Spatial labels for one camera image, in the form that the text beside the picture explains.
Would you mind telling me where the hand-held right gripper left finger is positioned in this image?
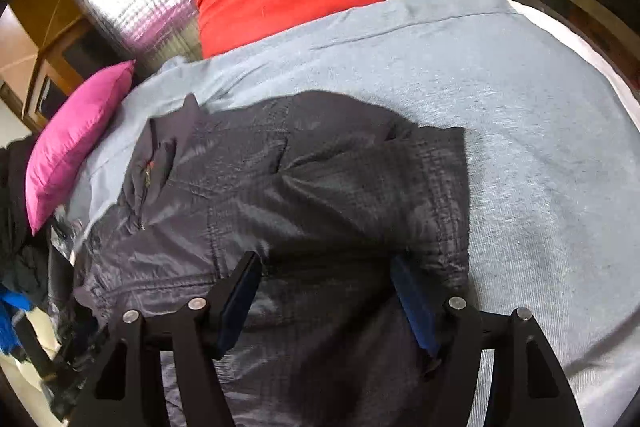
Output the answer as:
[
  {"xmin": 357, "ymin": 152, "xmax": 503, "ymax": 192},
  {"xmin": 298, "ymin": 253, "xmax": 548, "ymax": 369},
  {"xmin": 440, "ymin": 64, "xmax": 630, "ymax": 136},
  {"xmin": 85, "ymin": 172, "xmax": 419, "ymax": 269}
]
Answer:
[{"xmin": 65, "ymin": 251, "xmax": 264, "ymax": 427}]

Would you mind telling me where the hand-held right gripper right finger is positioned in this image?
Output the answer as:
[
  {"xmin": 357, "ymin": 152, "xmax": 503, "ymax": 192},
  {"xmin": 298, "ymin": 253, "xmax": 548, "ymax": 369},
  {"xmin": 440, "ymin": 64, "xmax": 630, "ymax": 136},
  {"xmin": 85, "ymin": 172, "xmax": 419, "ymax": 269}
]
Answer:
[{"xmin": 390, "ymin": 254, "xmax": 586, "ymax": 427}]

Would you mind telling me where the dark quilted jacket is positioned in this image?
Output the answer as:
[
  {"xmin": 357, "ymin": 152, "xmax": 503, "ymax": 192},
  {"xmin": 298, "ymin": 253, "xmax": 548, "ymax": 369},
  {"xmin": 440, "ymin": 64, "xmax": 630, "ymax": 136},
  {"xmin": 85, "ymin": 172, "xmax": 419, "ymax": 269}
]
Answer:
[{"xmin": 72, "ymin": 89, "xmax": 473, "ymax": 427}]

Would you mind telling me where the pile of black clothes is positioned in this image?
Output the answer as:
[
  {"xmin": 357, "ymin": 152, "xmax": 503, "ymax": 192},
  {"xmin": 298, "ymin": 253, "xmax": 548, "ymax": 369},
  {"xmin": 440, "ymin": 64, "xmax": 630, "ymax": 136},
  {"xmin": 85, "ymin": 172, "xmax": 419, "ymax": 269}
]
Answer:
[{"xmin": 0, "ymin": 137, "xmax": 68, "ymax": 298}]

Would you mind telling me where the grey blanket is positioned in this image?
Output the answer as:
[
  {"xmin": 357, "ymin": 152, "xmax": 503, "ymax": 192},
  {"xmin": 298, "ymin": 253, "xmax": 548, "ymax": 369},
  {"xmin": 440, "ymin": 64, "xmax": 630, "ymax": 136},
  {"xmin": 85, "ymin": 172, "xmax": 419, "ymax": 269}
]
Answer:
[{"xmin": 65, "ymin": 0, "xmax": 640, "ymax": 427}]

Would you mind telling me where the blue garment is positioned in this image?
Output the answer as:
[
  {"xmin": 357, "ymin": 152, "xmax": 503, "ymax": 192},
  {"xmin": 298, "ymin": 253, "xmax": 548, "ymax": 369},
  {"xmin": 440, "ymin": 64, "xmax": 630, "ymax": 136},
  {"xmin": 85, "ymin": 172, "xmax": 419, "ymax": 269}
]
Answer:
[{"xmin": 0, "ymin": 284, "xmax": 37, "ymax": 355}]

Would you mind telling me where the pink cushion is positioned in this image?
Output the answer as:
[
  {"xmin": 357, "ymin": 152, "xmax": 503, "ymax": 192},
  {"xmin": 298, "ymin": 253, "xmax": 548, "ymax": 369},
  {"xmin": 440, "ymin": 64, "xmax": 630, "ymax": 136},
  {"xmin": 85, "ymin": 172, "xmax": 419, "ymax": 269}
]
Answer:
[{"xmin": 25, "ymin": 60, "xmax": 136, "ymax": 235}]

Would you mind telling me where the wooden cabinet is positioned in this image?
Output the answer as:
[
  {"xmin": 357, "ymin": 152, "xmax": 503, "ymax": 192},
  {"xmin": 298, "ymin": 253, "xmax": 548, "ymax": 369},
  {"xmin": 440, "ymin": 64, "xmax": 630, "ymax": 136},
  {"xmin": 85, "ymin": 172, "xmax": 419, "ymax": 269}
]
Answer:
[{"xmin": 0, "ymin": 0, "xmax": 143, "ymax": 135}]

